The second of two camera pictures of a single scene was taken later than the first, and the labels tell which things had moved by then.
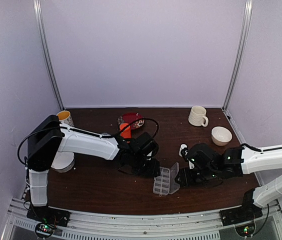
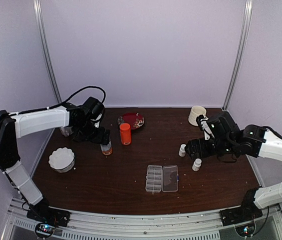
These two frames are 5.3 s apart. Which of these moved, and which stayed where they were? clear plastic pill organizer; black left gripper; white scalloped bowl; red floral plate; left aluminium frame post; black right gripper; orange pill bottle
Moved: clear plastic pill organizer; black right gripper; black left gripper
Stayed: white scalloped bowl; red floral plate; left aluminium frame post; orange pill bottle
